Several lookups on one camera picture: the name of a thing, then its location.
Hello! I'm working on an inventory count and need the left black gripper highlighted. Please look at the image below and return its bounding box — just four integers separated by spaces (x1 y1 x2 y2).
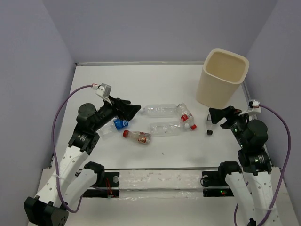
92 95 141 132

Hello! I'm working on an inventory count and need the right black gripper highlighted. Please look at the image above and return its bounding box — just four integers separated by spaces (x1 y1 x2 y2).
208 105 251 147

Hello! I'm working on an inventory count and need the clear bottle blue label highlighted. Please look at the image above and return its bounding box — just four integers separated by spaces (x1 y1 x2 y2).
97 118 128 140

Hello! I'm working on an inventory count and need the small bottle black cap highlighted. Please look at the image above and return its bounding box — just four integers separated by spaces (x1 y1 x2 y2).
205 113 214 136

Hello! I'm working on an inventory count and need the small bottle red cap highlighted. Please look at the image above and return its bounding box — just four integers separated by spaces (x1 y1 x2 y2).
123 130 151 145

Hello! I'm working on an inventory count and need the crushed bottle red label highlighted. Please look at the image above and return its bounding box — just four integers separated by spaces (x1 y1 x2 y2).
176 103 197 130

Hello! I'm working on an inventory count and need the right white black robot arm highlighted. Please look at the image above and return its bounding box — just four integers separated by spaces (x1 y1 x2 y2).
209 100 282 226

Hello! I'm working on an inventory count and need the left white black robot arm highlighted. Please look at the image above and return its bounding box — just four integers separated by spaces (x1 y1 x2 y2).
24 97 141 226

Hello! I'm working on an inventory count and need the beige plastic bin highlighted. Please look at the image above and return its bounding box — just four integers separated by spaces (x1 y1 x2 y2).
196 48 249 109

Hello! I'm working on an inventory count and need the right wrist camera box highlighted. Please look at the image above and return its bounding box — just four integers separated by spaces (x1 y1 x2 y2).
239 99 261 116

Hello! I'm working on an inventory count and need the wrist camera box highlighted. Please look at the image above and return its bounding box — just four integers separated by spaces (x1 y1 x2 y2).
239 99 261 116
92 83 111 98

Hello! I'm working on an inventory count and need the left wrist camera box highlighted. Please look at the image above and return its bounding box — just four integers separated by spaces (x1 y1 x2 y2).
92 83 111 98

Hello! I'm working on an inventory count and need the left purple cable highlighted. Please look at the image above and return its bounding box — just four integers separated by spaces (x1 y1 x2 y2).
51 85 95 214

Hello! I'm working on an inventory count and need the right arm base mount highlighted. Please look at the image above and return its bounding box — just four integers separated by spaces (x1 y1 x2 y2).
200 171 234 197

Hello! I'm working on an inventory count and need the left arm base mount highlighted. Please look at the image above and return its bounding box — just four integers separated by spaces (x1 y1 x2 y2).
83 171 120 198

